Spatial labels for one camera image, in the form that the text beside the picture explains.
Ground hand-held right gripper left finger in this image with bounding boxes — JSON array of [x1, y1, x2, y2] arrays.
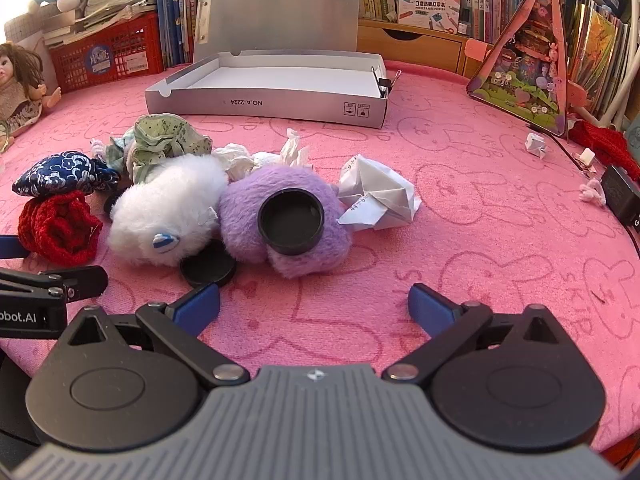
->
[[60, 282, 251, 388]]

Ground large white paper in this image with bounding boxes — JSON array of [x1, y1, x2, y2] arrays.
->
[[337, 154, 423, 232]]

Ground blue floral pouch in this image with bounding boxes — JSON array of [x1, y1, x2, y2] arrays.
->
[[12, 152, 121, 196]]

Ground small pink toy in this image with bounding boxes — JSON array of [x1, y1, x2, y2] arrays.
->
[[579, 178, 607, 206]]

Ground label printer box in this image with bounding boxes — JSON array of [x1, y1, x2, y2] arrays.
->
[[397, 0, 461, 34]]

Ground pink printed blanket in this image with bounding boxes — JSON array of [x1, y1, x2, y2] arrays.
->
[[0, 59, 640, 463]]

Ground red knitted item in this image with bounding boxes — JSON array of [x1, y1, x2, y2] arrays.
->
[[569, 120, 640, 181]]

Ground pile of worn papers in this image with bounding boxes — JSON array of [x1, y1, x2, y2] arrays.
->
[[42, 6, 157, 49]]

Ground black cable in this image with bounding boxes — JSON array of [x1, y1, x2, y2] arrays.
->
[[552, 136, 607, 177]]

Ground deep black round lid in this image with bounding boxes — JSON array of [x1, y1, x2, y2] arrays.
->
[[257, 188, 326, 256]]

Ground white pipes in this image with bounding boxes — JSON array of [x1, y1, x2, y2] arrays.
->
[[597, 24, 640, 129]]

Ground row of colourful thin books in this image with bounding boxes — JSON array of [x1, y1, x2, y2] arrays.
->
[[570, 0, 634, 117]]

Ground purple plush toy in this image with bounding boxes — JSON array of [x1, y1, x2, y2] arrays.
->
[[218, 162, 354, 280]]

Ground silver cardboard box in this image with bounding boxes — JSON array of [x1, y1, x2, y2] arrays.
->
[[145, 0, 389, 129]]

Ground black binder clip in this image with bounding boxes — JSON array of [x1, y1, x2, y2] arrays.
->
[[371, 66, 404, 99]]

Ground red plastic crate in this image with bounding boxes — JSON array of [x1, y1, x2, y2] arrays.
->
[[48, 12, 166, 95]]

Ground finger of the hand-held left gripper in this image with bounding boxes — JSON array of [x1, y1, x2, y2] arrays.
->
[[0, 265, 109, 305], [0, 234, 32, 261]]

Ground small folded white paper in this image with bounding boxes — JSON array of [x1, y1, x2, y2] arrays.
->
[[524, 132, 549, 159]]

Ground red knitted cloth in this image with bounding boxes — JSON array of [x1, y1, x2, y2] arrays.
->
[[17, 190, 104, 267]]

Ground white plush toy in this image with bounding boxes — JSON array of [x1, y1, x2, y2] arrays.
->
[[108, 153, 229, 267]]

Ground crumpled white tissue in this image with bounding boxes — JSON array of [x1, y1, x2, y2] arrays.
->
[[277, 128, 311, 167], [212, 142, 269, 181]]

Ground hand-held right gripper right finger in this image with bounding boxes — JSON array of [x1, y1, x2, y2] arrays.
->
[[381, 284, 571, 386]]

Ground wooden drawer organizer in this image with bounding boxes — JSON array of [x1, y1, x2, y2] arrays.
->
[[357, 18, 489, 79]]

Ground row of blue books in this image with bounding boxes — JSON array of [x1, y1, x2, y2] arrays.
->
[[155, 0, 202, 67]]

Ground green floral cloth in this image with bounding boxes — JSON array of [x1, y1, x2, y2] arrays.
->
[[105, 113, 214, 184]]

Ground doll with brown hair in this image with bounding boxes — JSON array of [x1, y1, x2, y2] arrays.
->
[[0, 42, 62, 154]]

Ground black power adapter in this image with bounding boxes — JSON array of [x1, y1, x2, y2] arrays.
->
[[599, 164, 640, 234]]

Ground pink triangular miniature house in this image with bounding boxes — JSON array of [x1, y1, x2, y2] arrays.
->
[[465, 0, 584, 139]]

